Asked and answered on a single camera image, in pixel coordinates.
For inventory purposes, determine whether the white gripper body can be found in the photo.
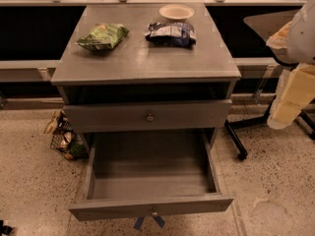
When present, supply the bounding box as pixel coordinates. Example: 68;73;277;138
265;21;299;66

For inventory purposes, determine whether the white paper bowl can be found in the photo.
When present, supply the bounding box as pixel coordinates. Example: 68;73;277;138
159;4;194;20

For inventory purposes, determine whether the blue white chip bag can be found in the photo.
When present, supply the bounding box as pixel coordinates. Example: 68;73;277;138
145;22;196;48

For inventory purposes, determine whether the wire basket with snacks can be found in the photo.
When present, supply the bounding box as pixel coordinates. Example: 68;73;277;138
44;110;89;160

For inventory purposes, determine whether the closed grey top drawer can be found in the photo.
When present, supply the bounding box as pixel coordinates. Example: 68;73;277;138
64;99;231;133

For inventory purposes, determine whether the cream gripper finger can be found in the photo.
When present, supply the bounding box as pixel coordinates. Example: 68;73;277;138
267;100;301;130
281;63;315;108

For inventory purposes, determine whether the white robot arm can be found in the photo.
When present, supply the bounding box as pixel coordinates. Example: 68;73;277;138
267;0;315;130

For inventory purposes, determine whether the grey wooden drawer cabinet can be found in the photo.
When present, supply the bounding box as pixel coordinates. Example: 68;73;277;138
50;3;242;222

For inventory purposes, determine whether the open grey middle drawer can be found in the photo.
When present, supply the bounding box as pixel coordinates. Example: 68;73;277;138
70;130;233;221

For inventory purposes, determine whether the black office chair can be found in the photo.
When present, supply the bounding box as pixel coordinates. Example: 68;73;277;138
224;8;315;160

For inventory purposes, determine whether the green jalapeno chip bag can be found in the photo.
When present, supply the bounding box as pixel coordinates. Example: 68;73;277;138
77;24;129;52

